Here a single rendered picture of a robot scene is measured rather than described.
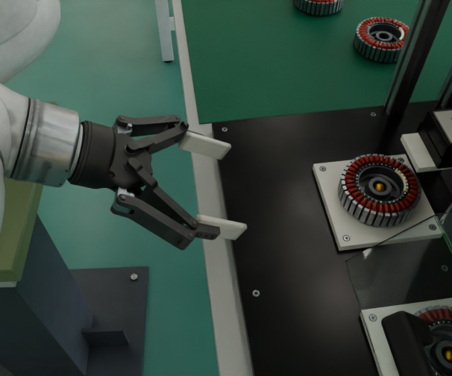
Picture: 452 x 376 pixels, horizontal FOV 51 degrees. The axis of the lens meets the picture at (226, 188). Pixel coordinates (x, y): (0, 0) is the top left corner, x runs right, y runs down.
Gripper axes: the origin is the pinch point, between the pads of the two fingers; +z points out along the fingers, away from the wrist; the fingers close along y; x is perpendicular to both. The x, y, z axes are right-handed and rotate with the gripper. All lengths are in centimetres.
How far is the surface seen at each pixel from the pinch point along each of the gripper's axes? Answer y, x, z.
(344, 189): 0.6, 6.1, 15.8
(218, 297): 11.2, -9.3, 2.5
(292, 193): -2.9, -0.8, 12.8
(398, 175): -0.8, 10.3, 23.2
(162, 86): -121, -78, 33
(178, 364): -4, -79, 31
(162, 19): -136, -58, 26
